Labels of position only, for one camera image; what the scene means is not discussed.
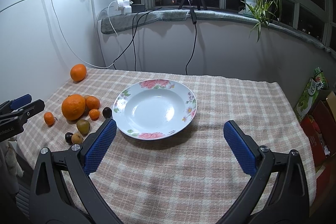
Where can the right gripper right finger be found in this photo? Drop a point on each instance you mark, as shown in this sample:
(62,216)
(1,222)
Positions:
(277,191)

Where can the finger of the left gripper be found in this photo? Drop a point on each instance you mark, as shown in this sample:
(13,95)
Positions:
(26,112)
(21,101)

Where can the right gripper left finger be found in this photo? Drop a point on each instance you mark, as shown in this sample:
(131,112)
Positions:
(61,189)

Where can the tiny kumquat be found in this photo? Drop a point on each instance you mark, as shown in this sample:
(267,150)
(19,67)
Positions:
(49,119)

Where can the large orange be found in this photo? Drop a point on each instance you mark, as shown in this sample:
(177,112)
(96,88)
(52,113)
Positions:
(73,107)

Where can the dark plum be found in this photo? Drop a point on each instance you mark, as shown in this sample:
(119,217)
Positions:
(68,137)
(107,112)

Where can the brown longan fruit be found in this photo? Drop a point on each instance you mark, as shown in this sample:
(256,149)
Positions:
(77,138)

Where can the green kiwi fruit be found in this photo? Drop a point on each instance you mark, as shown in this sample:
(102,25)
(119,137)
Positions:
(83,126)

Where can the medium orange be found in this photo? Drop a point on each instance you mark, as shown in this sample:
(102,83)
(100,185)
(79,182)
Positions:
(78,72)

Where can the small mandarin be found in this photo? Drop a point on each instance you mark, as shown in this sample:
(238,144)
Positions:
(94,114)
(92,102)

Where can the red cardboard box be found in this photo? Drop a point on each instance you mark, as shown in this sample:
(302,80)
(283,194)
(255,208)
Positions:
(319,127)

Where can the green carton box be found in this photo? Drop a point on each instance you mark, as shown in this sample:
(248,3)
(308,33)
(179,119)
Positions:
(310,93)

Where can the grey windowsill mat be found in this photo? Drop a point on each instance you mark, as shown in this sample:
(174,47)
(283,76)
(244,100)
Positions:
(120,23)

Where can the floral white plate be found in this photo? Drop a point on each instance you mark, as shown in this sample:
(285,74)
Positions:
(154,109)

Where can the white power strip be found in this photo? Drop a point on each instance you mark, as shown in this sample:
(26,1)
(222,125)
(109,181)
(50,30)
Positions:
(124,6)

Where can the black power adapter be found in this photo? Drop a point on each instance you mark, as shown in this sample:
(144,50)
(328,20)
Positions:
(137,8)

